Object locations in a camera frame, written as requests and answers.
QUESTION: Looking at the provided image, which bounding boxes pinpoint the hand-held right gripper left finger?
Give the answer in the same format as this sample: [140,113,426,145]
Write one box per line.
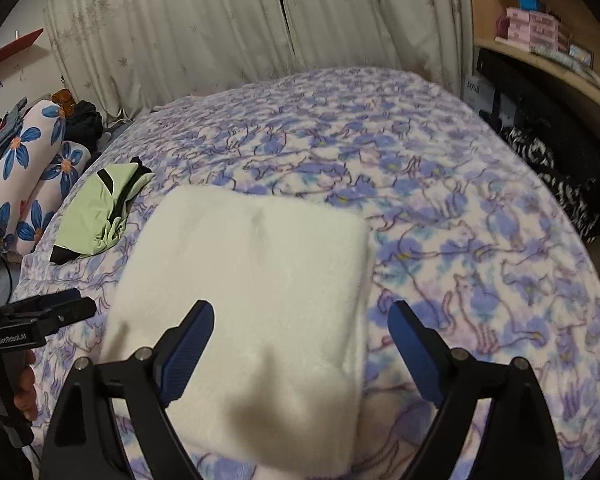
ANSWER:
[41,299,216,480]

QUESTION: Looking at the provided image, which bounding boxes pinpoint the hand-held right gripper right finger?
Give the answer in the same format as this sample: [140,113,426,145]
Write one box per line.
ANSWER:
[388,300,565,480]

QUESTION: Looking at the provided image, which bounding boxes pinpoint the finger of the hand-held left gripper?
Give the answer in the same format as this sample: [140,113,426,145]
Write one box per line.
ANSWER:
[44,298,99,332]
[9,288,82,312]

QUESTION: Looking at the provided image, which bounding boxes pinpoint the white fluffy garment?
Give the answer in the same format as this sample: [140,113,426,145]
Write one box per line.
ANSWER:
[99,185,377,476]

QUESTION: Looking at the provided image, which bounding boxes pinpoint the black clothes pile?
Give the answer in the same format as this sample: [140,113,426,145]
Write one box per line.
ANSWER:
[66,100,105,153]

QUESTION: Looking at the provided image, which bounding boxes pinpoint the person's left hand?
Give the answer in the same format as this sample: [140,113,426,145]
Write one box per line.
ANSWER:
[11,349,39,422]

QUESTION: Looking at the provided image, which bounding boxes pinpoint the light green garment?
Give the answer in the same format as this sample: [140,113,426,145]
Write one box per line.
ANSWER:
[49,156,156,264]

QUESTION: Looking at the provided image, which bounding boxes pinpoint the blue flower print pillow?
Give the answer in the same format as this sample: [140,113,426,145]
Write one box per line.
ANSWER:
[0,100,67,216]
[15,141,92,257]

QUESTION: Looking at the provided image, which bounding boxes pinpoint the purple floral blanket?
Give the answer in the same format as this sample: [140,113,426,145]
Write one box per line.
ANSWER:
[12,66,600,480]

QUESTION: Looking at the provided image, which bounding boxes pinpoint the grey denim clothing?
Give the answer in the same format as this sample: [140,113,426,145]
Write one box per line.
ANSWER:
[0,97,28,171]

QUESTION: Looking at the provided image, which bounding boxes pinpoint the brown bag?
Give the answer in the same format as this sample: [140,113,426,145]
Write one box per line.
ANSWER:
[51,89,77,117]

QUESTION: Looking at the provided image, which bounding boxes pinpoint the black white zebra cloth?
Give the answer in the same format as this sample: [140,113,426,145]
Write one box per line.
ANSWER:
[500,125,600,245]

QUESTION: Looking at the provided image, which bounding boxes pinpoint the white patterned curtain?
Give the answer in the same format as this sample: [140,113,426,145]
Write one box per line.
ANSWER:
[42,0,473,121]

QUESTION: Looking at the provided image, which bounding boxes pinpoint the pink storage boxes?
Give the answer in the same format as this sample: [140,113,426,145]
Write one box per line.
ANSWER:
[495,6,571,53]

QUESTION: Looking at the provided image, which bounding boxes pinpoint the wooden shelf unit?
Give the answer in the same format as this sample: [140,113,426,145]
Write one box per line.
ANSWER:
[467,0,600,116]

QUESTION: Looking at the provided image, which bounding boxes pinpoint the red wall shelf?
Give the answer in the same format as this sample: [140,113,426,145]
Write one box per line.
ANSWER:
[0,27,45,76]

